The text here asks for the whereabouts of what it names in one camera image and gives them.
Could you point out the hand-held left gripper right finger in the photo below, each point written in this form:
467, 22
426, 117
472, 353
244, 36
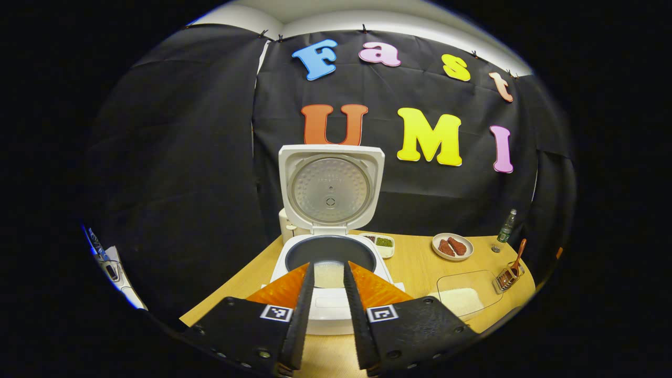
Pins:
354, 315

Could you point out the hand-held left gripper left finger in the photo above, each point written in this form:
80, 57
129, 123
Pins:
304, 315

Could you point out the white rice cooker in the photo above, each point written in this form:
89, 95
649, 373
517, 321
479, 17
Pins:
331, 194

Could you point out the brown wooden spoon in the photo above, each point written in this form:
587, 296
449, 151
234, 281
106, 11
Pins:
520, 254

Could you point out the white divided dish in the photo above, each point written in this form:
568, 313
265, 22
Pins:
384, 242

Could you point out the white round plate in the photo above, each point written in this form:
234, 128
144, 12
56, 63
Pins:
438, 252

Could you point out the brown meat piece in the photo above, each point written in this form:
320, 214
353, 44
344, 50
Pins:
446, 248
458, 245

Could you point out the black backdrop cloth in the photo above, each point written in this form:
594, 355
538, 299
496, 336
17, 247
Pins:
199, 184

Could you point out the clear plastic water bottle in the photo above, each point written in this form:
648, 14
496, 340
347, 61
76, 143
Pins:
505, 231

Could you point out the white blue-edged panel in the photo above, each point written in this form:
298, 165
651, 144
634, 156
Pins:
118, 275

